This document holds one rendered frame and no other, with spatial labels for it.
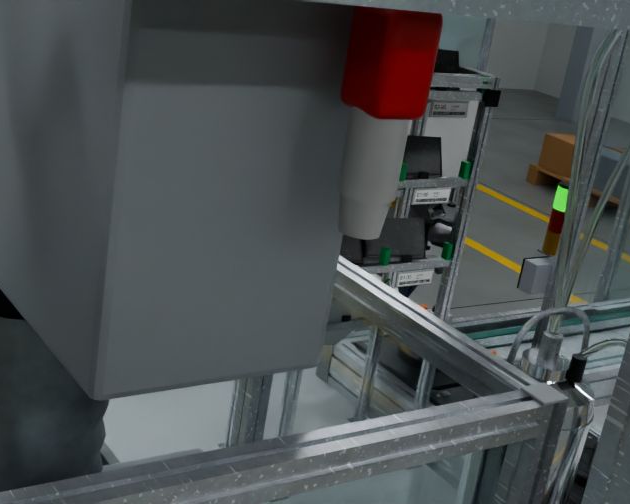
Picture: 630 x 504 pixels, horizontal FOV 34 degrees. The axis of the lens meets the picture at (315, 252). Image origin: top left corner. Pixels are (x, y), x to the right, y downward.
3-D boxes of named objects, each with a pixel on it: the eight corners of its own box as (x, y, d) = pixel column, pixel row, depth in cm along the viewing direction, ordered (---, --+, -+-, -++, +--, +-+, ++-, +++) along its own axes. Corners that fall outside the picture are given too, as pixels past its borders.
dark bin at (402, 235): (301, 265, 215) (300, 229, 215) (356, 264, 220) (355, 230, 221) (364, 257, 189) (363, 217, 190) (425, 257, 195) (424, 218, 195)
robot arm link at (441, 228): (410, 190, 229) (458, 206, 223) (427, 185, 235) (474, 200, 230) (401, 238, 232) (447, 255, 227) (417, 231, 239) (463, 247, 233)
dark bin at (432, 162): (313, 192, 209) (312, 156, 210) (370, 193, 215) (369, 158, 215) (380, 174, 184) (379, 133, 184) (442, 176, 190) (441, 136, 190)
